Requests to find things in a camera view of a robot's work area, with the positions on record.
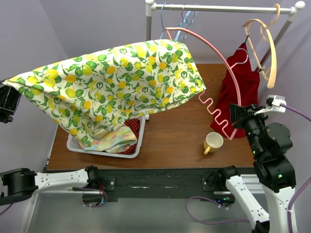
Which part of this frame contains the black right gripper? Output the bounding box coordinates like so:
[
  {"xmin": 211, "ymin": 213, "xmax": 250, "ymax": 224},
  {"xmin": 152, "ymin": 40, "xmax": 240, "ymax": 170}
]
[{"xmin": 230, "ymin": 101, "xmax": 271, "ymax": 155}]

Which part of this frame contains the pink plastic hanger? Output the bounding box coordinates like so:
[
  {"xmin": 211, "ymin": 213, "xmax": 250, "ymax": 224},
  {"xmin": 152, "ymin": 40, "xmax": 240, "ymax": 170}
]
[{"xmin": 165, "ymin": 27, "xmax": 241, "ymax": 140}]

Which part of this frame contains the yellow lemon print garment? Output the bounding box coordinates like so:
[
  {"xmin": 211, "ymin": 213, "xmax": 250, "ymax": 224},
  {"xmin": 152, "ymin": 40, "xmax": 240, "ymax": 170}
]
[{"xmin": 4, "ymin": 39, "xmax": 206, "ymax": 151}]

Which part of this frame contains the red polka dot skirt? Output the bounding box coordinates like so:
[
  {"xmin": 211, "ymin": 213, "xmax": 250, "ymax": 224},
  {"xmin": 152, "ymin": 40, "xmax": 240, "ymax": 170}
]
[{"xmin": 119, "ymin": 118, "xmax": 140, "ymax": 155}]

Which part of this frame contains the light blue plastic hanger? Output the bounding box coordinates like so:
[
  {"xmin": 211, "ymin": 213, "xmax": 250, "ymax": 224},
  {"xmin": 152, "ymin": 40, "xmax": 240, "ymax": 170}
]
[{"xmin": 174, "ymin": 3, "xmax": 198, "ymax": 42}]

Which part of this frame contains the pastel floral skirt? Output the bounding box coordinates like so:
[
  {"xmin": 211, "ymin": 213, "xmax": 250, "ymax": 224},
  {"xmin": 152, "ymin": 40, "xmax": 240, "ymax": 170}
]
[{"xmin": 79, "ymin": 126, "xmax": 138, "ymax": 153}]

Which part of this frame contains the blue wire hanger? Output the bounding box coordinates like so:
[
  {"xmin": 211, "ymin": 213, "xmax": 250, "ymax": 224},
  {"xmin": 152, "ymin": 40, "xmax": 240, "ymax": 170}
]
[{"xmin": 159, "ymin": 2, "xmax": 168, "ymax": 39}]

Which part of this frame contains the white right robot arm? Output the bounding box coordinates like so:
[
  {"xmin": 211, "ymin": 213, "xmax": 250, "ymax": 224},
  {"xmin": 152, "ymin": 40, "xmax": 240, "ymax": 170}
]
[{"xmin": 207, "ymin": 101, "xmax": 298, "ymax": 233}]

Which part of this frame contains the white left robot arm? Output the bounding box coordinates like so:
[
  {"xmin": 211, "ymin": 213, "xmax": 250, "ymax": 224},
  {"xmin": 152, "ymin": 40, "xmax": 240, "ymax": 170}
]
[{"xmin": 0, "ymin": 166, "xmax": 107, "ymax": 208}]

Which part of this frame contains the plain red garment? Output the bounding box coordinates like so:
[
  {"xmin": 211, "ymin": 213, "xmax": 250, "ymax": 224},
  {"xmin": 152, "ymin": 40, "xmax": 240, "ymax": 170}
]
[{"xmin": 216, "ymin": 43, "xmax": 260, "ymax": 136}]

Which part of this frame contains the yellow mug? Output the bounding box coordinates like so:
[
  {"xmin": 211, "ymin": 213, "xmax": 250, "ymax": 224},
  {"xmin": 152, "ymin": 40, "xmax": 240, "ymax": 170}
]
[{"xmin": 204, "ymin": 132, "xmax": 224, "ymax": 155}]

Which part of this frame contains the white plastic mesh basket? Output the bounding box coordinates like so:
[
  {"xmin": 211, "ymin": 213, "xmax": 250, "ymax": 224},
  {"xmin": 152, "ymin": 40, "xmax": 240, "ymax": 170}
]
[{"xmin": 67, "ymin": 115, "xmax": 149, "ymax": 159}]

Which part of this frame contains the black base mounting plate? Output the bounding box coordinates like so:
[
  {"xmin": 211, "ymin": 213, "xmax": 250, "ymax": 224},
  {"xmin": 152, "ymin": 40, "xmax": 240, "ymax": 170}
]
[{"xmin": 87, "ymin": 168, "xmax": 235, "ymax": 204}]

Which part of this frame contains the silver white clothes rack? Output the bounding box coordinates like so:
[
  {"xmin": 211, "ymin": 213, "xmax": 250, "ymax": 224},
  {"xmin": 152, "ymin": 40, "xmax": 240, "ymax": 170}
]
[{"xmin": 144, "ymin": 0, "xmax": 307, "ymax": 121}]

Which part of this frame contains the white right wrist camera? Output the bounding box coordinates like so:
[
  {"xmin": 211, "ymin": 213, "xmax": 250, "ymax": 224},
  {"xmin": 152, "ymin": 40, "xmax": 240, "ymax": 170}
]
[{"xmin": 254, "ymin": 95, "xmax": 287, "ymax": 116}]

